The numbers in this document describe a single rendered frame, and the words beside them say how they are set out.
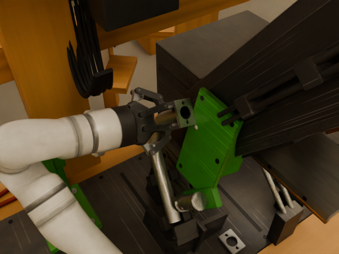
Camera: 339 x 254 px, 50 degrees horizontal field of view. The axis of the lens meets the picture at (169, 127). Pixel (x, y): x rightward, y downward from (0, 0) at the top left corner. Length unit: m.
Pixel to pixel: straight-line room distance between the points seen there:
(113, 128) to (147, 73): 2.29
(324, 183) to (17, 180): 0.56
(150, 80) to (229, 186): 1.91
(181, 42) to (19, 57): 0.37
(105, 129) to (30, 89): 0.28
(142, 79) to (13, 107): 0.95
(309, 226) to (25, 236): 0.70
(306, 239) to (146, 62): 2.30
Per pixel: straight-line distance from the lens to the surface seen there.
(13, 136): 0.56
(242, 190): 1.01
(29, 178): 0.62
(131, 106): 0.67
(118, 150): 1.12
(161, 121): 0.77
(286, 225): 0.88
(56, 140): 0.59
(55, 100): 0.89
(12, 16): 0.77
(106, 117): 0.63
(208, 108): 0.70
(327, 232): 1.01
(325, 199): 0.76
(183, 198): 0.78
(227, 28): 0.97
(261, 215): 0.98
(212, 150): 0.71
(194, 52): 0.86
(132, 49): 3.20
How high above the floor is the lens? 1.71
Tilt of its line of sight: 44 degrees down
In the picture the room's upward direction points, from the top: straight up
